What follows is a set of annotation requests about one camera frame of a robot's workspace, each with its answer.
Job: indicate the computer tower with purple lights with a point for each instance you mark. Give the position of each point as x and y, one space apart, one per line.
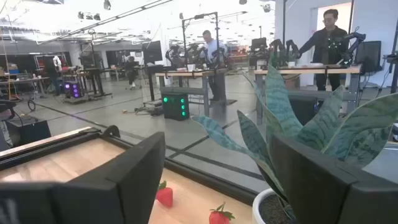
73 90

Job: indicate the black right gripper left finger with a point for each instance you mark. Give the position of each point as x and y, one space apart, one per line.
124 193

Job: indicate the brown cardboard box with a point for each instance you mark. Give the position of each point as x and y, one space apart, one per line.
292 82

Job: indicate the computer tower with green lights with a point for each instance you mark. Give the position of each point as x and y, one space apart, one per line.
175 107

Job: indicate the snake plant in white pot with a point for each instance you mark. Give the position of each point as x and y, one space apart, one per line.
280 102

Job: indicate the wooden work table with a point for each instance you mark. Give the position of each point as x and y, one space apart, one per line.
311 71
186 74

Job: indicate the red strawberry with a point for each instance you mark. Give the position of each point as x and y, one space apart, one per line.
220 217
164 196

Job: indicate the wooden workbench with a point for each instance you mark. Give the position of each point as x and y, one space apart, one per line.
25 81

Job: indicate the black monitor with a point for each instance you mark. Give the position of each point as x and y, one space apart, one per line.
258 43
369 56
152 52

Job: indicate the person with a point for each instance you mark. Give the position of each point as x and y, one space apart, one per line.
329 46
211 46
131 70

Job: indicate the small black frame clip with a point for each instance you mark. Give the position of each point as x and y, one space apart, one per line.
110 130

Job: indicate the black equipment box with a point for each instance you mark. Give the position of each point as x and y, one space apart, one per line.
303 109
28 130

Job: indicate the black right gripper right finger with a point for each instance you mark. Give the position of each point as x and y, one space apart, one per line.
326 196

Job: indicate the black background robot arms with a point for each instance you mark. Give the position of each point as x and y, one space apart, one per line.
281 49
174 54

